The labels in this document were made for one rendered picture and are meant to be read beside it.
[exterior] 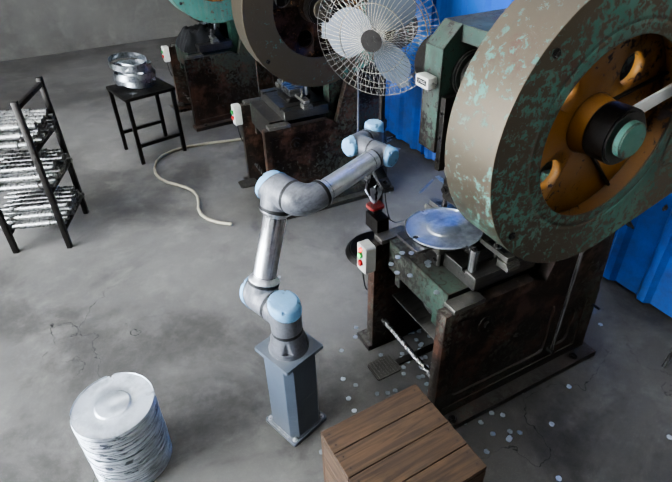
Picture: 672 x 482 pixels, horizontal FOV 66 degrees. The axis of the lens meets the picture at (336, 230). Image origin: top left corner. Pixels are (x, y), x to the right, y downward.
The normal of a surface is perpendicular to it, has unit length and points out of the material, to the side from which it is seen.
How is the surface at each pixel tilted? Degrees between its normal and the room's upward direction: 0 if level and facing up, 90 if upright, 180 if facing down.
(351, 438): 0
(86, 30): 90
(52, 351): 0
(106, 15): 90
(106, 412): 0
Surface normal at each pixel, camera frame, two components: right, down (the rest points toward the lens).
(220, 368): -0.02, -0.82
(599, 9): 0.47, 0.50
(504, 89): -0.80, -0.10
